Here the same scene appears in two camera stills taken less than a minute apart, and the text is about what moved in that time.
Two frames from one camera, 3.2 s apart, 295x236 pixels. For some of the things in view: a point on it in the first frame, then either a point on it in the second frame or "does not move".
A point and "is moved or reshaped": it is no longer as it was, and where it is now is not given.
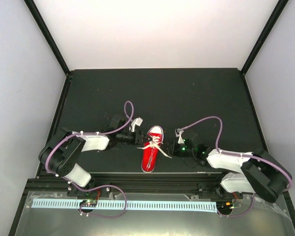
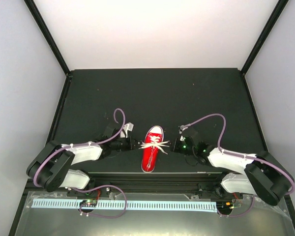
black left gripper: [139, 140] -> [131, 145]
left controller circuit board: [88, 203] does not move
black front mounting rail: [134, 182] does not move
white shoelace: [154, 144] is moved or reshaped
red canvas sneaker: [151, 149] does not move
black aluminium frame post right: [280, 6] does not move
